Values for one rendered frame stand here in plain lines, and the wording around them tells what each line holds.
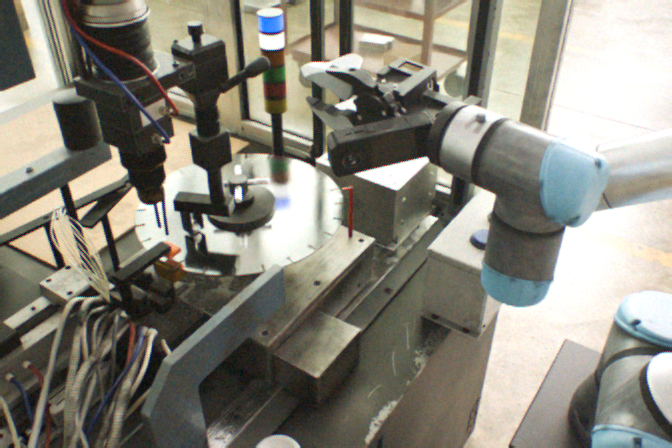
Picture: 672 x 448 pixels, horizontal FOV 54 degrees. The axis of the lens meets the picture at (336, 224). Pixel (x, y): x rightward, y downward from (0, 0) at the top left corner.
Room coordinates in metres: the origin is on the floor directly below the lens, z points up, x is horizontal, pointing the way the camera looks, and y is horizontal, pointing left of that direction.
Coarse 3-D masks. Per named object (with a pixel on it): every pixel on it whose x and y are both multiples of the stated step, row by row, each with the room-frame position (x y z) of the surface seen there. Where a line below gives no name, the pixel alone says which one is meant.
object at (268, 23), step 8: (264, 8) 1.17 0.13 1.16; (272, 8) 1.17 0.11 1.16; (264, 16) 1.13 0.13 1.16; (272, 16) 1.13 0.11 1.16; (280, 16) 1.14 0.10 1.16; (264, 24) 1.13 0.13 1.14; (272, 24) 1.13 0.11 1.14; (280, 24) 1.14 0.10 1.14; (264, 32) 1.13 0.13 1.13; (272, 32) 1.13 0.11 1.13
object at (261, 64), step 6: (258, 60) 0.79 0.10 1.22; (264, 60) 0.80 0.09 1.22; (246, 66) 0.79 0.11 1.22; (252, 66) 0.78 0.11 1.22; (258, 66) 0.79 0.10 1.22; (264, 66) 0.79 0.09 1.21; (240, 72) 0.78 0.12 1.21; (246, 72) 0.78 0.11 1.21; (252, 72) 0.78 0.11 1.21; (258, 72) 0.78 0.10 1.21; (234, 78) 0.76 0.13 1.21; (240, 78) 0.77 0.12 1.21; (246, 78) 0.77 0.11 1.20; (222, 84) 0.75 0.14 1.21; (228, 84) 0.75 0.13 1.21; (234, 84) 0.76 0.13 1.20; (222, 90) 0.75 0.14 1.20; (228, 90) 0.75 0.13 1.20
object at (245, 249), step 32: (256, 160) 0.99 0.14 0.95; (288, 160) 0.99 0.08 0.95; (192, 192) 0.89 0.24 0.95; (288, 192) 0.89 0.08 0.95; (320, 192) 0.89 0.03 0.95; (256, 224) 0.80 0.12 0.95; (288, 224) 0.80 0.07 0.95; (320, 224) 0.80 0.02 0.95; (192, 256) 0.73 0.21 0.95; (224, 256) 0.73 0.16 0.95; (256, 256) 0.73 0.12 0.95; (288, 256) 0.73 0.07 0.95
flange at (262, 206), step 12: (228, 192) 0.86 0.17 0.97; (252, 192) 0.86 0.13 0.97; (264, 192) 0.88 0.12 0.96; (240, 204) 0.83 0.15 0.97; (252, 204) 0.84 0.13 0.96; (264, 204) 0.84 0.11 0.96; (216, 216) 0.81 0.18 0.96; (240, 216) 0.81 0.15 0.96; (252, 216) 0.81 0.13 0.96; (264, 216) 0.81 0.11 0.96
